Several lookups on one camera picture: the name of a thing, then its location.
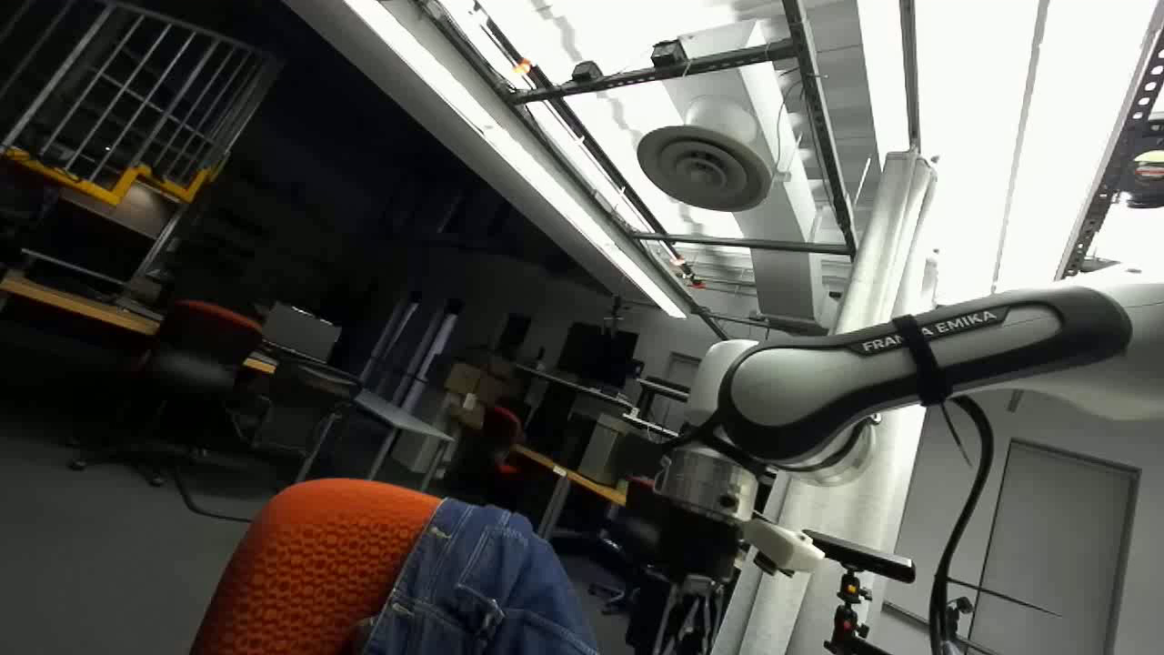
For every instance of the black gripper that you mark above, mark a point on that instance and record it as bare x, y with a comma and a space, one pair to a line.
673, 542

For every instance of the blue denim cloth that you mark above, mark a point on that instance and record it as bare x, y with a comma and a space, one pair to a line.
479, 582

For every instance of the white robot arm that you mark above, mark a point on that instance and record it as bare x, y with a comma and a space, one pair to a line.
797, 405

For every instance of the red office chair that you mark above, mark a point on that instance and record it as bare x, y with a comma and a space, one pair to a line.
200, 352

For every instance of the wooden top workbench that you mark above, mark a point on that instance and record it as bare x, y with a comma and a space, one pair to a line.
565, 477

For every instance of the grey door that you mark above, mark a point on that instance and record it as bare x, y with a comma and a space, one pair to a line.
1055, 555

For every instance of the round ceiling air vent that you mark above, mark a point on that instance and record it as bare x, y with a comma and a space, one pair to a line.
702, 170

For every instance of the long fluorescent ceiling light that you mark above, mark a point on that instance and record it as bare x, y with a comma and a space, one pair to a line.
412, 64

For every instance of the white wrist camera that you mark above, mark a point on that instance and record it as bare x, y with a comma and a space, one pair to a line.
780, 550

